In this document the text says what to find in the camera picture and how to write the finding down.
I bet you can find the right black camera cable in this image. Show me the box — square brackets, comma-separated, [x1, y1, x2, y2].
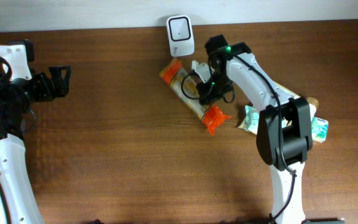
[180, 70, 236, 105]

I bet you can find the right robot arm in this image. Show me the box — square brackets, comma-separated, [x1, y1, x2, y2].
[196, 35, 313, 223]

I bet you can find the white barcode scanner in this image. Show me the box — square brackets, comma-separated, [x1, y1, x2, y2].
[166, 15, 195, 57]

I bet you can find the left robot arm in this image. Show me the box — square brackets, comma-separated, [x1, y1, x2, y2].
[0, 39, 71, 223]

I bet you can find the white tube gold cap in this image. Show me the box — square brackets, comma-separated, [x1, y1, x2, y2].
[306, 97, 319, 119]

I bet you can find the yellow white snack bag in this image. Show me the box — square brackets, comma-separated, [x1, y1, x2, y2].
[275, 82, 300, 99]

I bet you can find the green Kleenex tissue pack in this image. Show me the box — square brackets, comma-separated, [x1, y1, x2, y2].
[311, 117, 329, 143]

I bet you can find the light blue wipes packet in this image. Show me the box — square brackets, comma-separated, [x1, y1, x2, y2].
[237, 105, 288, 135]

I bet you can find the red spaghetti pasta packet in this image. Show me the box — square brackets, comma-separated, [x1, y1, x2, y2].
[159, 58, 232, 136]

